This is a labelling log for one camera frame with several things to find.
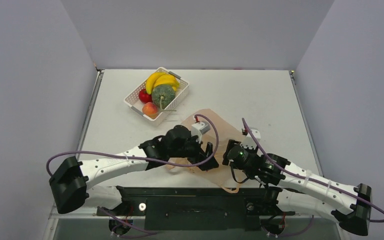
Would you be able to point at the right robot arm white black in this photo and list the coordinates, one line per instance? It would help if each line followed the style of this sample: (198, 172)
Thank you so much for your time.
(347, 205)

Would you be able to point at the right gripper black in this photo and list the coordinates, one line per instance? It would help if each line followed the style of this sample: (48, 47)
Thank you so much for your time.
(231, 154)

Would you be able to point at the fake red tomato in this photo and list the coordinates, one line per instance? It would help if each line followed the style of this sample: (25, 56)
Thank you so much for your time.
(144, 97)

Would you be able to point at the translucent orange plastic bag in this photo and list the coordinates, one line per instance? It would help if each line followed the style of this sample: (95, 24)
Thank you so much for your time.
(221, 176)

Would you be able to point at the yellow fruit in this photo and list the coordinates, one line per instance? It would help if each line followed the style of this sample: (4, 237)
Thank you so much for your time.
(149, 84)

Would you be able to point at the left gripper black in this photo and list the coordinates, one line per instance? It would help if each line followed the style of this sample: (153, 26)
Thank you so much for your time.
(200, 156)

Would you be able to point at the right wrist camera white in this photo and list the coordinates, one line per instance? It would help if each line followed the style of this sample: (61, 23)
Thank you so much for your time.
(251, 138)

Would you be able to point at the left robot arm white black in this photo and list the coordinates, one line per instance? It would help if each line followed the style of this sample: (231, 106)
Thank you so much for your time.
(76, 184)

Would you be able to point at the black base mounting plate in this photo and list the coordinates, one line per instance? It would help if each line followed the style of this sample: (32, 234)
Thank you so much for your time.
(201, 209)

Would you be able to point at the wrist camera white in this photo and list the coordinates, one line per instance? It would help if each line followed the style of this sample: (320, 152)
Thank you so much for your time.
(198, 129)
(251, 138)

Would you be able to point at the fake peach orange red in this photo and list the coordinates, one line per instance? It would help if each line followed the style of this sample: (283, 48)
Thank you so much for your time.
(150, 109)

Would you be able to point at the fake green netted melon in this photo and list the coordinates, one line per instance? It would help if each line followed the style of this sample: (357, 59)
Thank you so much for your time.
(163, 95)

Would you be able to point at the fake yellow banana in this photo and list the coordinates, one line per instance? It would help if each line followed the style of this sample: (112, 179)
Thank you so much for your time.
(167, 79)

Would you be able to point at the aluminium rail frame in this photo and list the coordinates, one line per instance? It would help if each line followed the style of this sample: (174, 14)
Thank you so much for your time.
(86, 224)

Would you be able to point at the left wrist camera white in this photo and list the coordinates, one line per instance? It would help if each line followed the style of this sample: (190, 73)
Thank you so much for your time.
(198, 129)

